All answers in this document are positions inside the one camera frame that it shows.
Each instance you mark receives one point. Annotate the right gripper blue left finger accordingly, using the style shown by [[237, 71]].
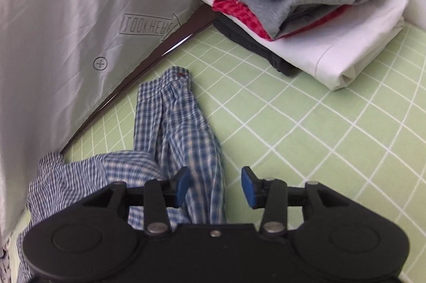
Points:
[[160, 195]]

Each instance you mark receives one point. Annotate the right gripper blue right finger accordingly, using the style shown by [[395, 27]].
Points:
[[269, 195]]

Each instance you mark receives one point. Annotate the blue plaid shirt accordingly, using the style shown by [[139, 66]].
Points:
[[87, 217]]

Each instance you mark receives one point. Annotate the green grid mat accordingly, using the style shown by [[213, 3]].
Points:
[[365, 141]]

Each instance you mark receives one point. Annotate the folded black garment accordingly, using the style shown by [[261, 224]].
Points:
[[236, 34]]

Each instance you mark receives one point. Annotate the dark brown table edge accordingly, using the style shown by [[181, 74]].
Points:
[[200, 20]]

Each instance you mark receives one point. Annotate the white embroidered sheet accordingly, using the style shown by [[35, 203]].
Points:
[[60, 59]]

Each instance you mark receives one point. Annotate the folded red pink garment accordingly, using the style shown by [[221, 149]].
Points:
[[239, 10]]

